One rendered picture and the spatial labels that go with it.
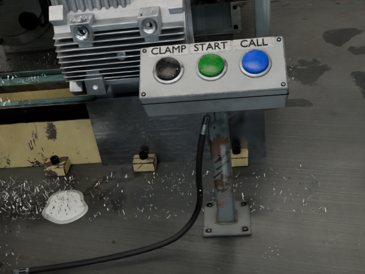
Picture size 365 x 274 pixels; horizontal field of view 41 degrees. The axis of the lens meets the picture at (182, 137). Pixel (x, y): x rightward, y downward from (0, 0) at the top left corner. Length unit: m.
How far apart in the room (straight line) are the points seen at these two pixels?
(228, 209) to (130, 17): 0.32
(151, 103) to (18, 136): 0.39
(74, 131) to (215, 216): 0.29
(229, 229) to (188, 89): 0.25
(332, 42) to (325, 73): 0.15
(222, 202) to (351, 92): 0.44
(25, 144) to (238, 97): 0.47
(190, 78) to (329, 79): 0.56
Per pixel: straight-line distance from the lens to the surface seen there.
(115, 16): 0.76
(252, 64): 0.56
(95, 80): 0.77
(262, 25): 1.12
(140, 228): 0.75
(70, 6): 0.78
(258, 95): 0.56
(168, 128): 0.82
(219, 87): 0.56
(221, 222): 0.73
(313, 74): 1.09
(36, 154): 0.92
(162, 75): 0.56
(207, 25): 1.32
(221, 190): 0.69
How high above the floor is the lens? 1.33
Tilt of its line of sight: 35 degrees down
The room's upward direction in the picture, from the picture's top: 9 degrees counter-clockwise
